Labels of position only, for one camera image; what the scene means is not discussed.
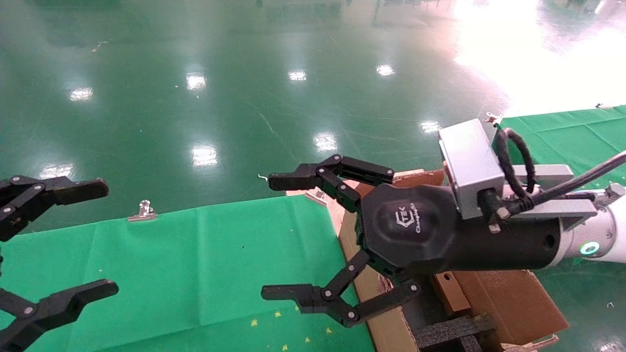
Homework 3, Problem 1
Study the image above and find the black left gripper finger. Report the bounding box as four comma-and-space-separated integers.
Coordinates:
0, 176, 111, 243
0, 279, 120, 352

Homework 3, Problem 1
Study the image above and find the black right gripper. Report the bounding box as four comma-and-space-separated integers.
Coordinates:
261, 154, 563, 328

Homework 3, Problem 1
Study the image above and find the small brown cardboard box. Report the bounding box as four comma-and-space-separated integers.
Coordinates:
431, 271, 473, 316

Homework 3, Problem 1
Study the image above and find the large open brown carton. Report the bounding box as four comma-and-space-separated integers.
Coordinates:
337, 169, 570, 352

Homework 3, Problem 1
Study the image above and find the large green tablecloth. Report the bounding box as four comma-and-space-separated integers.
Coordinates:
0, 195, 377, 352

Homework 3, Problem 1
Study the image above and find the black foam insert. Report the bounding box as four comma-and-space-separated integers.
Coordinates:
413, 314, 498, 352

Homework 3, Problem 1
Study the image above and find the small green tablecloth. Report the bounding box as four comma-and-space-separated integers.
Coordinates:
495, 105, 626, 192

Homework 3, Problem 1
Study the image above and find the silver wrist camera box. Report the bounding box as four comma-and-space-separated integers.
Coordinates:
439, 119, 506, 220

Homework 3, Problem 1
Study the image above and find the silver camera mounting bracket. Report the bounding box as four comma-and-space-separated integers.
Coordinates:
503, 165, 599, 231

